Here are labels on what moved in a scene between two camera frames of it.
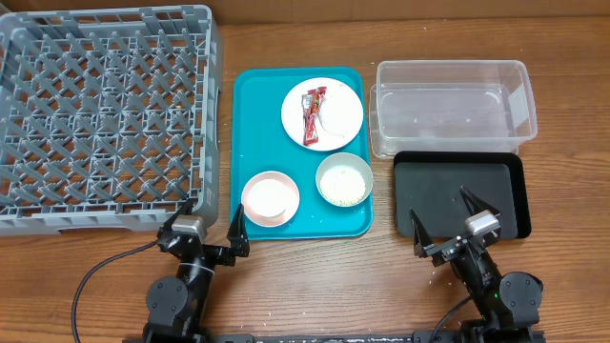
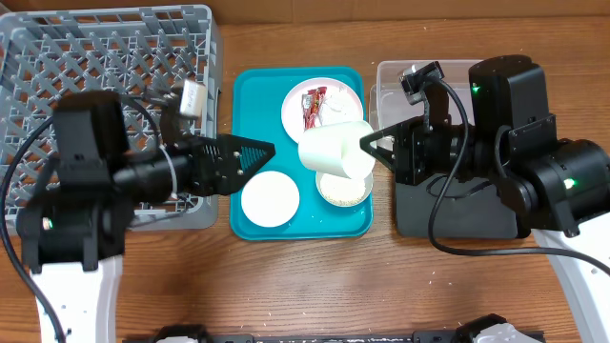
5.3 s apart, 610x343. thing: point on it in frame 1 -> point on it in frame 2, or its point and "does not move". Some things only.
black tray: x=429 y=183 does not move
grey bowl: x=344 y=179 does not move
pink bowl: x=270 y=198 does not move
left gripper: x=239 y=238 -> x=228 y=148
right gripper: x=454 y=249 -> x=419 y=151
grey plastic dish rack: x=110 y=118 does not move
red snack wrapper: x=310 y=105 does not move
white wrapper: x=321 y=104 -> x=336 y=107
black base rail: x=340 y=337 does not move
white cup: x=270 y=198 -> x=337 y=149
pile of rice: x=342 y=185 does not move
